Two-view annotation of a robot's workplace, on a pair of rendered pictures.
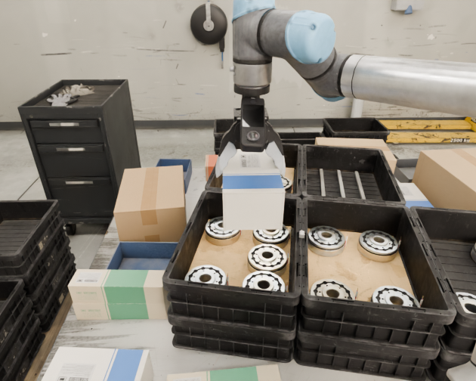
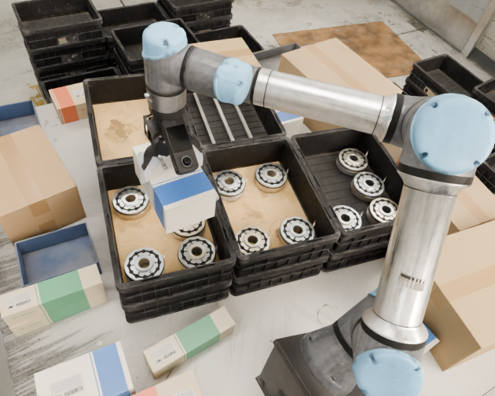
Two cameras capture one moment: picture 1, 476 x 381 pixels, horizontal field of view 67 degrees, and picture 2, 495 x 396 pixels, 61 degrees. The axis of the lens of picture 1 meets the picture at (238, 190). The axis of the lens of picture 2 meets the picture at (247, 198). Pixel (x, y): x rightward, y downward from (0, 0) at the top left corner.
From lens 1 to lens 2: 0.43 m
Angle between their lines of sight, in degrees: 34
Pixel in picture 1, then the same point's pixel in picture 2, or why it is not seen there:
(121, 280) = (56, 290)
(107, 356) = (86, 361)
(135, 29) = not seen: outside the picture
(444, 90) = (338, 116)
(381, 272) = (278, 203)
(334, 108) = not seen: outside the picture
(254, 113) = (178, 135)
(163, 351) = (122, 331)
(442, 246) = (316, 160)
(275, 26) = (200, 76)
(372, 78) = (282, 100)
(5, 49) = not seen: outside the picture
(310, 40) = (239, 94)
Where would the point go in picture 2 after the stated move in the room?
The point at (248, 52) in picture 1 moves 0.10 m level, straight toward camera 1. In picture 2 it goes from (168, 87) to (188, 123)
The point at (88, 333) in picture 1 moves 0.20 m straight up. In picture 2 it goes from (38, 345) to (15, 314)
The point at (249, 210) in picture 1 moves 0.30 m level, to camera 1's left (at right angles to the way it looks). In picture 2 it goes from (188, 214) to (45, 262)
